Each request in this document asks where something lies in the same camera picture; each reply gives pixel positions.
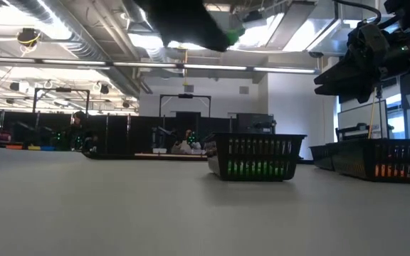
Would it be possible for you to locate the black sleeved gripper cable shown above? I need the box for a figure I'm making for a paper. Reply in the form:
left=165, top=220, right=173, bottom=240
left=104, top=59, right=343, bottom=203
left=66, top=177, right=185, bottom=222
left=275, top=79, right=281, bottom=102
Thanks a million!
left=332, top=0, right=383, bottom=25

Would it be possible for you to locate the dark grey cabinet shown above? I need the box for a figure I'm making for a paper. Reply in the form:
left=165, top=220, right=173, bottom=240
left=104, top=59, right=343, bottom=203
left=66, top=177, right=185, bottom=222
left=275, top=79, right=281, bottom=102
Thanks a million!
left=236, top=112, right=276, bottom=134

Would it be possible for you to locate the person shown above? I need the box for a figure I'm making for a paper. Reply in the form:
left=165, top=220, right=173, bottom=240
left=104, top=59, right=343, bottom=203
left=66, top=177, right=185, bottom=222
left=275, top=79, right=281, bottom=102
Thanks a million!
left=68, top=110, right=96, bottom=152
left=175, top=129, right=203, bottom=154

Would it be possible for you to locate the black gantry frame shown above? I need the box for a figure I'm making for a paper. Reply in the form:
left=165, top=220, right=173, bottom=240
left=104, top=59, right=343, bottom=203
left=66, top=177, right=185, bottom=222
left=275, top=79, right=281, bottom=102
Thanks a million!
left=30, top=87, right=91, bottom=117
left=158, top=92, right=212, bottom=120

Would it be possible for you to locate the smooth silver air duct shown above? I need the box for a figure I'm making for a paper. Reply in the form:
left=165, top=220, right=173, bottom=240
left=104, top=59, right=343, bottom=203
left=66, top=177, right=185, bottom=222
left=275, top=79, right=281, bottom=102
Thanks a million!
left=121, top=0, right=153, bottom=32

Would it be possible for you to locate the whiteboard on stand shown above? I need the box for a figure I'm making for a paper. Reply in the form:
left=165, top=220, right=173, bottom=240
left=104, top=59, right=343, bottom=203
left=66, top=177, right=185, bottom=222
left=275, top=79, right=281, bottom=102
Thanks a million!
left=337, top=99, right=389, bottom=140

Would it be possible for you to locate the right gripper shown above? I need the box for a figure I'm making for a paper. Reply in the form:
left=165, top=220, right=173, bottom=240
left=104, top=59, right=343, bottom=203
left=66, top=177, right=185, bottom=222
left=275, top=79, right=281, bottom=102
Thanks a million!
left=312, top=21, right=410, bottom=105

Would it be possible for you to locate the corrugated silver air duct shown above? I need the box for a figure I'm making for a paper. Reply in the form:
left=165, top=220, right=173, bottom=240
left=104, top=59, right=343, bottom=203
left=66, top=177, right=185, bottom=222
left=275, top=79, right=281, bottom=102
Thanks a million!
left=7, top=0, right=110, bottom=61

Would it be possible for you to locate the long ceiling light bar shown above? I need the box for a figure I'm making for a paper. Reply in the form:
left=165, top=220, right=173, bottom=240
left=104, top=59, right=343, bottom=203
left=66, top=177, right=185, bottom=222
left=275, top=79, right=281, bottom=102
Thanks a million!
left=0, top=55, right=322, bottom=75

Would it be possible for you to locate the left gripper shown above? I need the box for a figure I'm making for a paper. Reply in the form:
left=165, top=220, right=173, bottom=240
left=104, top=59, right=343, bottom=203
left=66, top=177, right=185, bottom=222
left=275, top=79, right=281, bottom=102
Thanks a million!
left=133, top=0, right=232, bottom=53

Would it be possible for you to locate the black ceiling cable reel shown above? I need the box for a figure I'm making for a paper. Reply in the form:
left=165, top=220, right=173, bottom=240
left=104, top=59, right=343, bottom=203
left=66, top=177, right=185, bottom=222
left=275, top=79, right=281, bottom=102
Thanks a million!
left=16, top=27, right=42, bottom=47

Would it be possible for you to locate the yellow hanging cable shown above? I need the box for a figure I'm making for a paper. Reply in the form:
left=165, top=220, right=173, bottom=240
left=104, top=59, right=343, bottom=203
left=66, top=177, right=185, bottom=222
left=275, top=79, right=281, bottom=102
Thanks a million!
left=367, top=88, right=379, bottom=139

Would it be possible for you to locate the grey table mat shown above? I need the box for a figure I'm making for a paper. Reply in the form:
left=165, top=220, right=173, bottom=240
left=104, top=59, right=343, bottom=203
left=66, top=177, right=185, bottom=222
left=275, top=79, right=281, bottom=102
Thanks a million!
left=0, top=144, right=410, bottom=256

